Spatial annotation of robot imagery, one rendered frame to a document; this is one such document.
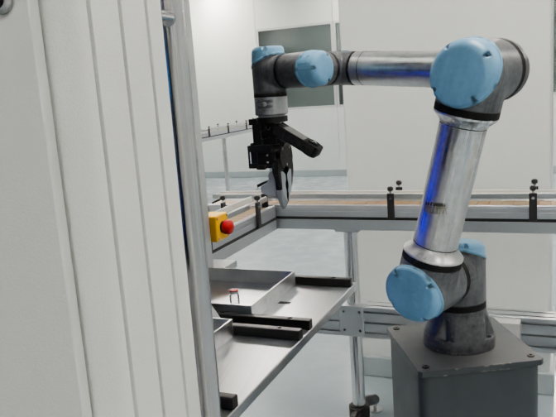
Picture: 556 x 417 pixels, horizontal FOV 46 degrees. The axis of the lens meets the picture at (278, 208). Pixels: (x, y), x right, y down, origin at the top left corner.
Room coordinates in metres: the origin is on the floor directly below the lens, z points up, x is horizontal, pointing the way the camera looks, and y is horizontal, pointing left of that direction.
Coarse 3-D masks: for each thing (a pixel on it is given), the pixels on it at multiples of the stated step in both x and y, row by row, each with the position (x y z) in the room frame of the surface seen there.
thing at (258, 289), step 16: (208, 272) 1.65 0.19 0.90; (224, 272) 1.63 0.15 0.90; (240, 272) 1.61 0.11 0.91; (256, 272) 1.59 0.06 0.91; (272, 272) 1.58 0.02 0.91; (288, 272) 1.56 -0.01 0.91; (224, 288) 1.56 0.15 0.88; (240, 288) 1.56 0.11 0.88; (256, 288) 1.55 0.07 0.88; (272, 288) 1.43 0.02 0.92; (288, 288) 1.51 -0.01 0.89; (224, 304) 1.34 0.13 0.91; (240, 304) 1.33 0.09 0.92; (256, 304) 1.35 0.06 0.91
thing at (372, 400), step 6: (366, 396) 2.45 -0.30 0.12; (372, 396) 2.49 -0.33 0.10; (378, 396) 2.55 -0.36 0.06; (366, 402) 2.37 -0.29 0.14; (372, 402) 2.46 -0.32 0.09; (378, 402) 2.55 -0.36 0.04; (354, 408) 2.33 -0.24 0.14; (360, 408) 2.32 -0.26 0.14; (366, 408) 2.33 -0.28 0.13; (372, 408) 2.56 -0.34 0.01; (378, 408) 2.56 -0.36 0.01; (354, 414) 2.30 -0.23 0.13; (360, 414) 2.31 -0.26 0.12; (366, 414) 2.32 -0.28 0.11
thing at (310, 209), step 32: (224, 192) 2.59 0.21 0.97; (256, 192) 2.53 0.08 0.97; (320, 192) 2.43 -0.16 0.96; (352, 192) 2.38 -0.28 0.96; (384, 192) 2.33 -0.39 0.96; (416, 192) 2.29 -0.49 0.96; (480, 192) 2.20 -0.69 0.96; (512, 192) 2.16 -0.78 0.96; (544, 192) 2.12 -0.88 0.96; (288, 224) 2.39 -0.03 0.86; (320, 224) 2.34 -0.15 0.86; (352, 224) 2.29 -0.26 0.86; (384, 224) 2.24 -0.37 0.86; (480, 224) 2.11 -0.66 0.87; (512, 224) 2.07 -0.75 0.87; (544, 224) 2.04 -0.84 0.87
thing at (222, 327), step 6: (216, 318) 1.26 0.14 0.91; (216, 324) 1.26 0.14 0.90; (222, 324) 1.25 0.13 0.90; (228, 324) 1.23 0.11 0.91; (216, 330) 1.19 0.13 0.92; (222, 330) 1.20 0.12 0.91; (228, 330) 1.23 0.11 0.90; (216, 336) 1.18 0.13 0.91; (222, 336) 1.20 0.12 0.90; (228, 336) 1.23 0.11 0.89; (216, 342) 1.18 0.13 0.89; (222, 342) 1.20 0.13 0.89; (216, 348) 1.18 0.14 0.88
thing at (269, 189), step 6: (270, 174) 1.49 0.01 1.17; (282, 174) 1.47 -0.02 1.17; (270, 180) 1.49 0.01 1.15; (282, 180) 1.47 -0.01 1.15; (264, 186) 1.49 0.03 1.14; (270, 186) 1.49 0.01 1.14; (282, 186) 1.47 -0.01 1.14; (264, 192) 1.49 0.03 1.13; (270, 192) 1.49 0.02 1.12; (276, 192) 1.47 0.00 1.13; (282, 192) 1.47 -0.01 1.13; (282, 198) 1.48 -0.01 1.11; (282, 204) 1.48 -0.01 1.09
